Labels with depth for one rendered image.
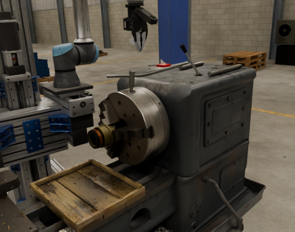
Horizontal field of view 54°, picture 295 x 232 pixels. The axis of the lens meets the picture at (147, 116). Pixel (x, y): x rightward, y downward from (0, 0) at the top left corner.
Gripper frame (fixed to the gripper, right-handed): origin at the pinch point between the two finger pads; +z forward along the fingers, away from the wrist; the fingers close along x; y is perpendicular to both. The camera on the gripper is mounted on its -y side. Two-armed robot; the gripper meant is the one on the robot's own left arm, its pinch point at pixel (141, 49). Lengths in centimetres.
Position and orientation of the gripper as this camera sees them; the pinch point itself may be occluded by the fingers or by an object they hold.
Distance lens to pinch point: 138.8
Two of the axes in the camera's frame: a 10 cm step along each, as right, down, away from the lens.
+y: -7.1, -2.0, 6.7
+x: -7.0, 2.5, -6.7
